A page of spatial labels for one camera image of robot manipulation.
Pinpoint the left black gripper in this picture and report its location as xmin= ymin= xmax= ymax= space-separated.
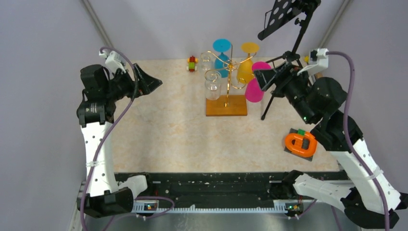
xmin=103 ymin=63 xmax=162 ymax=102

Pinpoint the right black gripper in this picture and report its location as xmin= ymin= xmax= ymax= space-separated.
xmin=254 ymin=61 xmax=316 ymax=124

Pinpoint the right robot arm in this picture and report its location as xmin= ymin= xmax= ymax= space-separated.
xmin=253 ymin=63 xmax=408 ymax=229

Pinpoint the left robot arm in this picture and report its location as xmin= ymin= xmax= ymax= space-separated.
xmin=76 ymin=63 xmax=162 ymax=218

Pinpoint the magenta wine glass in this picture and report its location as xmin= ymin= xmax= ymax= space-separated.
xmin=244 ymin=61 xmax=272 ymax=103

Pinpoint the yellow wine glass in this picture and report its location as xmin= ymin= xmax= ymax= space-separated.
xmin=237 ymin=42 xmax=259 ymax=84

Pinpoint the blue wine glass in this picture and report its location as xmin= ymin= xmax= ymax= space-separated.
xmin=213 ymin=38 xmax=231 ymax=78

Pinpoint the colourful toy car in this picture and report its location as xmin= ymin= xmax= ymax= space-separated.
xmin=186 ymin=55 xmax=198 ymax=72

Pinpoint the clear hanging glass front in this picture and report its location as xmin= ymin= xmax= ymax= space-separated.
xmin=204 ymin=70 xmax=222 ymax=101

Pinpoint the clear hanging glass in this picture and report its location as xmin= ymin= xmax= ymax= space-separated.
xmin=204 ymin=70 xmax=222 ymax=101
xmin=200 ymin=52 xmax=213 ymax=72

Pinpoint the clear hanging glass back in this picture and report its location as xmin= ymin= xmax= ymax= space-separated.
xmin=200 ymin=52 xmax=213 ymax=72

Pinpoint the black music stand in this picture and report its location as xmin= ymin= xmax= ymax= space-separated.
xmin=257 ymin=0 xmax=321 ymax=121

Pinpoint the orange tape dispenser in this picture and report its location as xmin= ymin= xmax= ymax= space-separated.
xmin=284 ymin=128 xmax=318 ymax=161

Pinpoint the gold wire glass rack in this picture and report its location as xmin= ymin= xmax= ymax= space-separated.
xmin=205 ymin=45 xmax=248 ymax=116

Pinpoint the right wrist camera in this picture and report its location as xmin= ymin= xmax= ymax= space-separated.
xmin=297 ymin=48 xmax=329 ymax=76

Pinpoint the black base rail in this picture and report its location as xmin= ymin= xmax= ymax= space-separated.
xmin=115 ymin=171 xmax=351 ymax=211

